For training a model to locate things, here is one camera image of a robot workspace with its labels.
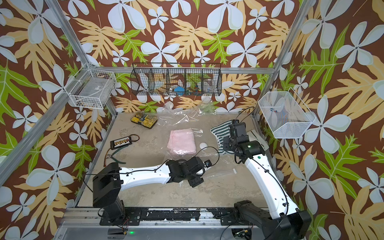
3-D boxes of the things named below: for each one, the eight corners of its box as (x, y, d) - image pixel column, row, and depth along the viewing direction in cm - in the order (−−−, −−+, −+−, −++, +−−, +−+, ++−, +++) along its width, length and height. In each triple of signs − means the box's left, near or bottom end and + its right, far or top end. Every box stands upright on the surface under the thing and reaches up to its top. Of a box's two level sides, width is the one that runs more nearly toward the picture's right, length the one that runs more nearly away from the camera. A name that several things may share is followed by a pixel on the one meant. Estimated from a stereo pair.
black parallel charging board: (111, 150, 101) (110, 148, 99) (111, 143, 105) (110, 141, 103) (132, 143, 104) (131, 141, 103) (131, 137, 108) (130, 135, 106)
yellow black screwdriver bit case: (131, 121, 117) (130, 118, 114) (141, 110, 125) (140, 107, 122) (150, 129, 112) (149, 126, 109) (160, 117, 120) (159, 114, 117)
